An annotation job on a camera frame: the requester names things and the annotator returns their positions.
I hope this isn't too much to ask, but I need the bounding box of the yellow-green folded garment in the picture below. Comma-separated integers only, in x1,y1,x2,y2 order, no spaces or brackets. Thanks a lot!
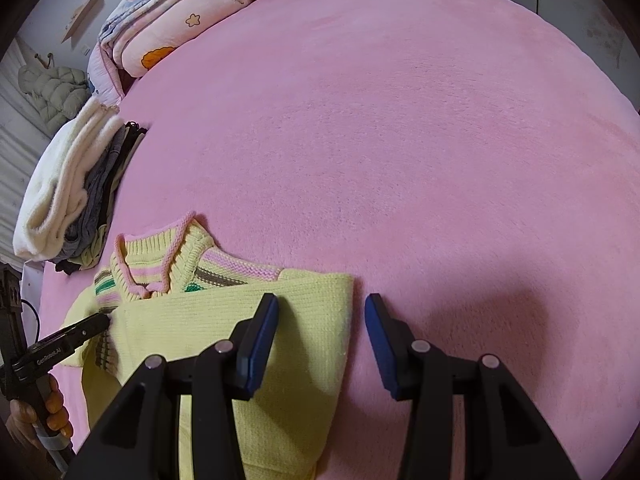
75,224,109,270

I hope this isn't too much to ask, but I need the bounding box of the floral panel wardrobe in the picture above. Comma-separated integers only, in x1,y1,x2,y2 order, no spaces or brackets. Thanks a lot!
495,0,640,116

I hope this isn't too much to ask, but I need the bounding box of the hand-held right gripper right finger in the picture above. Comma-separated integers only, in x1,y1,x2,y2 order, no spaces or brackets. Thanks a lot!
364,293,576,480

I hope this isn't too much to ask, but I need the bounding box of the grey puffer jacket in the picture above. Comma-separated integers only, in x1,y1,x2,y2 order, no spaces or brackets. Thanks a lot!
17,66,94,139

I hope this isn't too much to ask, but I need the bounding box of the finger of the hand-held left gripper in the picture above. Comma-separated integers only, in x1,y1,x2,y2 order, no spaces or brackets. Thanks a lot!
59,312,112,347

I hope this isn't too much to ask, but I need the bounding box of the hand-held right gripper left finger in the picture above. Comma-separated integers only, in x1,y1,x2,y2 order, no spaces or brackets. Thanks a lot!
65,292,281,480

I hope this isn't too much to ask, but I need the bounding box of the wooden wall shelf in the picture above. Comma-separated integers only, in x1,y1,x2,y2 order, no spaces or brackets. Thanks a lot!
60,0,105,44

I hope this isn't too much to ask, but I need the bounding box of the yellow striped knit sweater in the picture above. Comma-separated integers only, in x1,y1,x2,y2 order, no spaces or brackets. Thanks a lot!
62,212,357,480

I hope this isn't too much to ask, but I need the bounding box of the cream pillow with star print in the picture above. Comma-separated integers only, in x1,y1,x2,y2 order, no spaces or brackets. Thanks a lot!
97,0,254,79

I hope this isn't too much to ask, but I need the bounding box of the grey folded garment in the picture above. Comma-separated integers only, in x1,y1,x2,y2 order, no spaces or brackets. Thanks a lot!
59,122,135,262

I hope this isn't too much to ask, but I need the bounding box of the stack of folded clothes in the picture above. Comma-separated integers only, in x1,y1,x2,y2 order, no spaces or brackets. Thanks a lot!
12,97,126,261

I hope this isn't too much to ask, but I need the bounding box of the person's left hand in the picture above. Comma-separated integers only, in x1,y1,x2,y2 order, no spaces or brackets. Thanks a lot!
5,374,74,461

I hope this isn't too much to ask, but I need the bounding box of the black cable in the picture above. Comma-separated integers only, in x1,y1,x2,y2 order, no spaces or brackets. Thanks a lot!
19,300,41,347

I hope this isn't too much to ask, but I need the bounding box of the pink bed blanket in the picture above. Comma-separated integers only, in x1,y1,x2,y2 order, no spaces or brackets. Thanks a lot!
42,0,640,480

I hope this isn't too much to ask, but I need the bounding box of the black folded garment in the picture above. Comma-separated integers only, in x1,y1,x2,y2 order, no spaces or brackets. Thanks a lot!
52,120,149,276

